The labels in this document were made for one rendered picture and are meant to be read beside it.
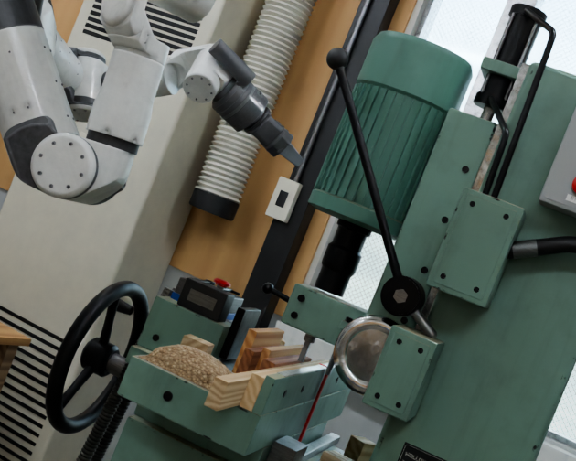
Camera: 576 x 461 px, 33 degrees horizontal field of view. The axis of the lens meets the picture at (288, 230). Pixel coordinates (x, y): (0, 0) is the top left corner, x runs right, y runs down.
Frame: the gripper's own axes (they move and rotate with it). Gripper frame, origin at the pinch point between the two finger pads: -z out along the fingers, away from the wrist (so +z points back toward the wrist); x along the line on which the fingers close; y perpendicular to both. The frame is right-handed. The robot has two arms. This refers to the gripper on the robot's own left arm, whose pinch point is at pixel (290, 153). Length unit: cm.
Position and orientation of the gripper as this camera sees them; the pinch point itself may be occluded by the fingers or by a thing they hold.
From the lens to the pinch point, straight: 191.9
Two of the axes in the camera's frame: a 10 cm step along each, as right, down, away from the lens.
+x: 2.0, 3.0, -9.3
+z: -6.8, -6.4, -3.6
